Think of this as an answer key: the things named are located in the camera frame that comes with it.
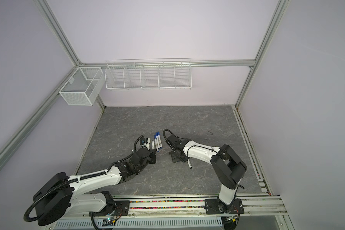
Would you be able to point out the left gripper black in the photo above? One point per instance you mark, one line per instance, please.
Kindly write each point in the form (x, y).
(152, 155)

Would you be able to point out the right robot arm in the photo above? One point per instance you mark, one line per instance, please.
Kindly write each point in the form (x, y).
(226, 163)

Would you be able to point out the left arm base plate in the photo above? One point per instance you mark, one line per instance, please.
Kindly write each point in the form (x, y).
(119, 208)

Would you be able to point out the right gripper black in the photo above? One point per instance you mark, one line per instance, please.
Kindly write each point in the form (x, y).
(173, 157)

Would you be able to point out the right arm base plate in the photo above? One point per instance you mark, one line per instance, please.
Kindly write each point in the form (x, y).
(216, 206)

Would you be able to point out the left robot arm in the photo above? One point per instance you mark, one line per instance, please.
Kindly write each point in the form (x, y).
(67, 195)

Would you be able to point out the white mesh box basket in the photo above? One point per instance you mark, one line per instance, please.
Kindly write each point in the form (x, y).
(83, 86)

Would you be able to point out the white wire wall basket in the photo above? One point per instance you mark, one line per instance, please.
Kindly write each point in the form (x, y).
(148, 74)

